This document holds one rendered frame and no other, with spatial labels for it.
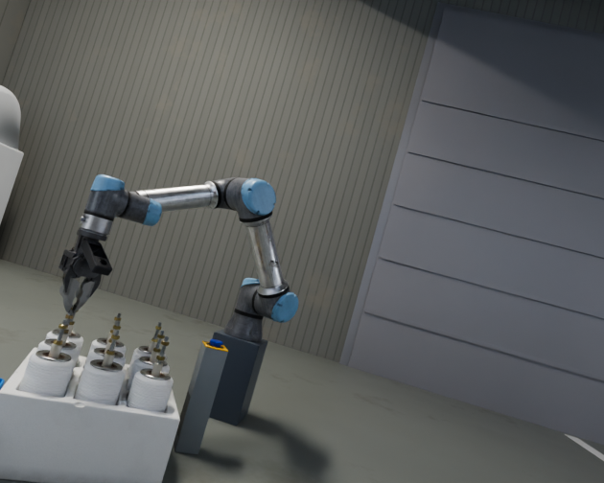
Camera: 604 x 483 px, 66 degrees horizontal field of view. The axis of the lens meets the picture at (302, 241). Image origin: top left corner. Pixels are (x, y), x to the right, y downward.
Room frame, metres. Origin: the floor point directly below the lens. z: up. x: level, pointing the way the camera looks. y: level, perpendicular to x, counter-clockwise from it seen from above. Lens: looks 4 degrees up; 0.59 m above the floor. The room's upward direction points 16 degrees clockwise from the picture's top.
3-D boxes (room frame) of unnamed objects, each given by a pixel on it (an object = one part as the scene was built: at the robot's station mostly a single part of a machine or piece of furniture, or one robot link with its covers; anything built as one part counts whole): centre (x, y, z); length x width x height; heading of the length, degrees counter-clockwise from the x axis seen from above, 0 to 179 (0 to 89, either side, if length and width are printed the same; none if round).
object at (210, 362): (1.42, 0.17, 0.16); 0.07 x 0.07 x 0.31; 20
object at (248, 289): (1.82, 0.12, 0.47); 0.13 x 0.12 x 0.14; 45
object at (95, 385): (1.14, 0.37, 0.16); 0.10 x 0.10 x 0.18
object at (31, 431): (1.25, 0.41, 0.09); 0.39 x 0.39 x 0.18; 20
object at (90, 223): (1.22, 0.54, 0.57); 0.08 x 0.08 x 0.05
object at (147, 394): (1.18, 0.26, 0.16); 0.10 x 0.10 x 0.18
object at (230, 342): (1.82, 0.12, 0.15); 0.18 x 0.18 x 0.30; 82
